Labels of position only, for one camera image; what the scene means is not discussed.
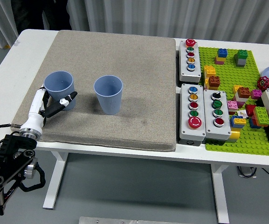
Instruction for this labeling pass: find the large green toy block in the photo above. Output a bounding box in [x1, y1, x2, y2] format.
[253, 106, 269, 127]

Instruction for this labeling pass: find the white table leg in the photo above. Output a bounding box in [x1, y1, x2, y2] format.
[210, 164, 230, 224]
[42, 151, 69, 210]

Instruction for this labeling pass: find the blue ribbed plastic cup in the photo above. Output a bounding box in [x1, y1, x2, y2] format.
[94, 74, 124, 115]
[43, 70, 76, 112]

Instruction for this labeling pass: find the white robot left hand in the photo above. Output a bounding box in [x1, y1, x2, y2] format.
[19, 86, 78, 137]

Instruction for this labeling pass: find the control box with selector switch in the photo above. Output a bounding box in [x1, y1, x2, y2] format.
[203, 89, 232, 145]

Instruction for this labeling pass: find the white pink block stack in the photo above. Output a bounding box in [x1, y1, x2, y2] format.
[233, 93, 247, 109]

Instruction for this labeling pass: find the red toy block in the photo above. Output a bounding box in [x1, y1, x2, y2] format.
[245, 104, 257, 117]

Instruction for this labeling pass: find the brown toy block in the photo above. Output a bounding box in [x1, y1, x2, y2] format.
[237, 87, 252, 99]
[208, 76, 221, 91]

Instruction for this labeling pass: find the person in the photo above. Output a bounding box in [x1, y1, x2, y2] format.
[10, 0, 73, 35]

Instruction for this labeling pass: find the green studded baseplate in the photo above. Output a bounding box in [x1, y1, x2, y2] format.
[198, 46, 269, 157]

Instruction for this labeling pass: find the red valve handwheel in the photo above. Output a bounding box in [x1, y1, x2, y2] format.
[256, 76, 269, 91]

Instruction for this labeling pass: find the yellow cylinder toy block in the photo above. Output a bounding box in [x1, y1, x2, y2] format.
[228, 127, 241, 143]

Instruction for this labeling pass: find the blue block with yellow top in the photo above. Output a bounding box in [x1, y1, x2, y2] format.
[230, 115, 248, 129]

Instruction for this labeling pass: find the control box large stop button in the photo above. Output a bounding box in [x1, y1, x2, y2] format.
[178, 83, 207, 147]

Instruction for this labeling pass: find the grey green toy block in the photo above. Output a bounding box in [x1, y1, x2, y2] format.
[234, 54, 248, 69]

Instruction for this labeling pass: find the white power strip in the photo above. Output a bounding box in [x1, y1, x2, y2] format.
[236, 166, 258, 179]

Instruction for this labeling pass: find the white pleated curtain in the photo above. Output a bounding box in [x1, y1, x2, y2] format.
[0, 0, 269, 51]

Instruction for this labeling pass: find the magenta toy block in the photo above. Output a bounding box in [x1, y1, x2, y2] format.
[250, 89, 263, 100]

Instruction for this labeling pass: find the grey-brown fabric mat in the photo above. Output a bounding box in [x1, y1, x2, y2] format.
[10, 29, 177, 152]

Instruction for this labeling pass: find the control box small stop button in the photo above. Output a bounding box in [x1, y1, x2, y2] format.
[178, 38, 202, 84]

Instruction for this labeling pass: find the pink toy block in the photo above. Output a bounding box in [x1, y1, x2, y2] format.
[227, 100, 239, 111]

